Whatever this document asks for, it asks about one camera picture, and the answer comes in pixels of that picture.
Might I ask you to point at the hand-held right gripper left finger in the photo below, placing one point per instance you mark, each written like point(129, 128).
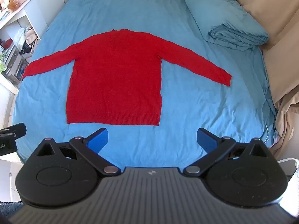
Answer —
point(100, 140)

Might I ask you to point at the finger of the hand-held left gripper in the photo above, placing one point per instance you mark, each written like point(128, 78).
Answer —
point(16, 129)

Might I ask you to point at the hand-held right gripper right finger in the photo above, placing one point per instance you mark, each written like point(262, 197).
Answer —
point(205, 140)

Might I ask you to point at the red knit sweater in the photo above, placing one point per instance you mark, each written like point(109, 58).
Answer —
point(114, 79)

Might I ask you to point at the dark blue shaggy rug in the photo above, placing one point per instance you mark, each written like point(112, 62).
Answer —
point(9, 208)

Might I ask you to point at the white plastic bag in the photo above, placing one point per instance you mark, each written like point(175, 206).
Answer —
point(23, 36)

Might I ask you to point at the white shelf unit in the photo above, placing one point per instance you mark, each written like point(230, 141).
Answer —
point(21, 19)

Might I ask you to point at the beige curtain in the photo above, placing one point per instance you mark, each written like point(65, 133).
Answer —
point(280, 39)

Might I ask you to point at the folded blue duvet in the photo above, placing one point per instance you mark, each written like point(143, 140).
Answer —
point(217, 11)

